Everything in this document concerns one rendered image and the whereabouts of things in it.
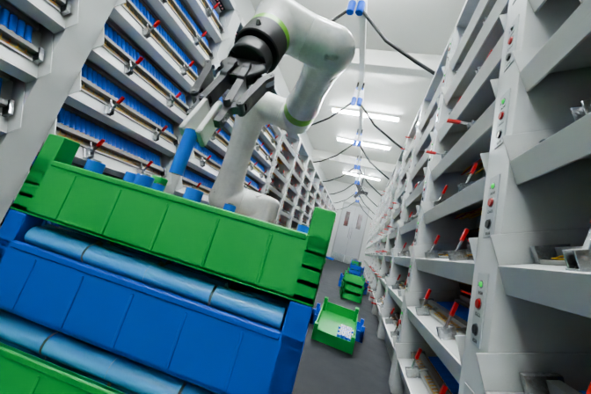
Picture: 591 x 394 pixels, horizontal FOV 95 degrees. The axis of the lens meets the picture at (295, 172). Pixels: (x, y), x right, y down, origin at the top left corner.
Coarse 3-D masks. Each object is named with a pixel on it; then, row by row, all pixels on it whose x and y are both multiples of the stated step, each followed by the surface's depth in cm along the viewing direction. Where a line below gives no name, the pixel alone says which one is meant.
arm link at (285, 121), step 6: (282, 108) 97; (282, 114) 97; (288, 114) 91; (282, 120) 98; (288, 120) 94; (294, 120) 92; (300, 120) 90; (312, 120) 94; (276, 126) 102; (282, 126) 100; (288, 126) 98; (294, 126) 96; (300, 126) 95; (306, 126) 96; (288, 132) 103; (294, 132) 101; (300, 132) 101
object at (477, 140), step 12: (492, 84) 63; (492, 108) 64; (480, 120) 71; (492, 120) 65; (468, 132) 78; (480, 132) 71; (456, 144) 87; (468, 144) 79; (480, 144) 87; (456, 156) 88; (468, 156) 97; (432, 168) 119; (444, 168) 101; (456, 168) 112; (468, 168) 107; (432, 180) 118
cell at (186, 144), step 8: (192, 128) 37; (184, 136) 36; (192, 136) 36; (184, 144) 36; (192, 144) 36; (176, 152) 36; (184, 152) 36; (176, 160) 35; (184, 160) 36; (176, 168) 35; (184, 168) 36
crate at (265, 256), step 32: (64, 160) 28; (32, 192) 26; (64, 192) 26; (96, 192) 26; (128, 192) 25; (160, 192) 25; (64, 224) 25; (96, 224) 25; (128, 224) 25; (160, 224) 24; (192, 224) 24; (224, 224) 24; (256, 224) 24; (320, 224) 23; (160, 256) 24; (192, 256) 24; (224, 256) 23; (256, 256) 23; (288, 256) 23; (320, 256) 23; (288, 288) 22
